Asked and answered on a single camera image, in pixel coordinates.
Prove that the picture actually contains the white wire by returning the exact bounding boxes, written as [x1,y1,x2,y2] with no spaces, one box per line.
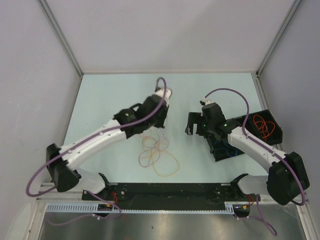
[142,129,168,161]

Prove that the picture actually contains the yellow orange wire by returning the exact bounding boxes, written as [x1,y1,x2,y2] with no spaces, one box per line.
[138,136,181,178]

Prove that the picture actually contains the blue wire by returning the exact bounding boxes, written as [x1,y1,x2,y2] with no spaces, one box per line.
[213,141,238,158]

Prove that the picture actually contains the black compartment tray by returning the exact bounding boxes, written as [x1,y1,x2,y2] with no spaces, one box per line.
[203,108,284,163]

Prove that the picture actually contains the red orange wire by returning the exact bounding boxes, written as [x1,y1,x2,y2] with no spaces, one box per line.
[252,114,276,140]

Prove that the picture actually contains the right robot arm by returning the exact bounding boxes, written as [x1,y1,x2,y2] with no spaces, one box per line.
[185,102,310,206]

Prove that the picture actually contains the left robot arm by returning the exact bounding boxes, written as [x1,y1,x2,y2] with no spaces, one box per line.
[46,94,169,200]

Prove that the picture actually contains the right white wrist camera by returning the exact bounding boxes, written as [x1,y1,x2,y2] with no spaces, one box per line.
[199,98,213,106]

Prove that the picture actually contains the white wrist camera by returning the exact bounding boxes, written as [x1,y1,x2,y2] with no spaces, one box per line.
[199,98,213,106]
[154,87,173,106]

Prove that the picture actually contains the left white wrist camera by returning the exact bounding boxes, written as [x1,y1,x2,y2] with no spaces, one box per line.
[154,87,173,106]

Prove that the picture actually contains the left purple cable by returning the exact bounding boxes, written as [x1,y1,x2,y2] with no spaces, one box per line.
[26,77,168,226]

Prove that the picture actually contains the purple cable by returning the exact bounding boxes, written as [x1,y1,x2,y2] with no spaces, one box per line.
[26,77,168,226]
[204,87,308,236]

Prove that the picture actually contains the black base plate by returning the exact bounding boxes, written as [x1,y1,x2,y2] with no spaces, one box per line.
[98,183,260,211]

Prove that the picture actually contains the slotted cable duct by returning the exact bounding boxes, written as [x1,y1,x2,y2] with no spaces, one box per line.
[46,203,234,215]

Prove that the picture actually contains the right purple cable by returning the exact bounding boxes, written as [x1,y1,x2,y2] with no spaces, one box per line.
[204,87,308,236]

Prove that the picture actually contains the aluminium frame rail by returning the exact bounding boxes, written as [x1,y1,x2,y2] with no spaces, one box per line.
[36,182,85,201]

